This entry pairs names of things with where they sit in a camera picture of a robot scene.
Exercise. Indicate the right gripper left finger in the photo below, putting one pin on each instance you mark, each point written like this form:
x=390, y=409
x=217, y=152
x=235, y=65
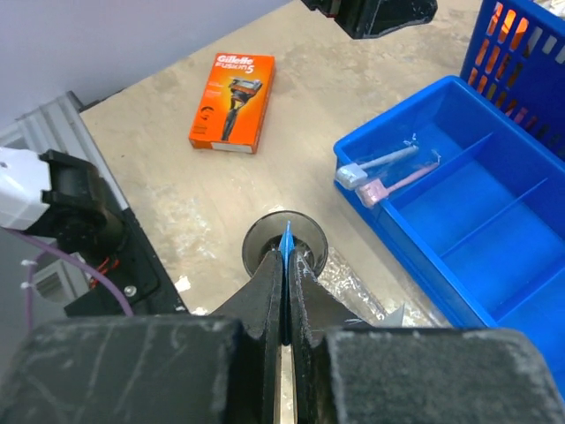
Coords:
x=176, y=368

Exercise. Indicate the blue plastic shopping basket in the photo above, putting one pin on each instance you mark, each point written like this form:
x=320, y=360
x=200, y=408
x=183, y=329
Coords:
x=515, y=59

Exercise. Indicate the blue compartment organizer bin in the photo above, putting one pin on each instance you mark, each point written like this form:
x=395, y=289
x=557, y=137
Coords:
x=482, y=233

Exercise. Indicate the pink wrapped toothbrush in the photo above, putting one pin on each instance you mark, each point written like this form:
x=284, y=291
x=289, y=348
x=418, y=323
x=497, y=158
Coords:
x=395, y=177

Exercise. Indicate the orange box on table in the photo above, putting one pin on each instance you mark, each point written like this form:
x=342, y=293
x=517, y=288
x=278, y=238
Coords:
x=233, y=105

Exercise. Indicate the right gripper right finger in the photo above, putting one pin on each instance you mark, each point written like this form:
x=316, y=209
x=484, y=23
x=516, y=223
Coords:
x=349, y=372

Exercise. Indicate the clear oval textured tray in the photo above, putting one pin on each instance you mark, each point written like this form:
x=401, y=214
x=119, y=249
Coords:
x=400, y=305

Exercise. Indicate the light blue toothpaste tube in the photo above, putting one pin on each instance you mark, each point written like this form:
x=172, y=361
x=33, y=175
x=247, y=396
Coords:
x=286, y=246

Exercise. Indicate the white-blue wrapped toothbrush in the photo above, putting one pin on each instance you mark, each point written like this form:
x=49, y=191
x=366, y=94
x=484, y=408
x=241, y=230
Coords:
x=353, y=175

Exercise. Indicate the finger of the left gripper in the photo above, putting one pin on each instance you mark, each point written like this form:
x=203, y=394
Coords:
x=368, y=19

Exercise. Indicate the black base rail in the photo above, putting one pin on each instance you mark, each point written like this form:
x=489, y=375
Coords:
x=138, y=273

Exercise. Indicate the dark brown banded cup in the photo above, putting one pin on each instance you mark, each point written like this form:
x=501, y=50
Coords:
x=265, y=235

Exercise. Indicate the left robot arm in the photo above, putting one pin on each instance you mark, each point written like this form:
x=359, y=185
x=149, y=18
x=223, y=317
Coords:
x=53, y=194

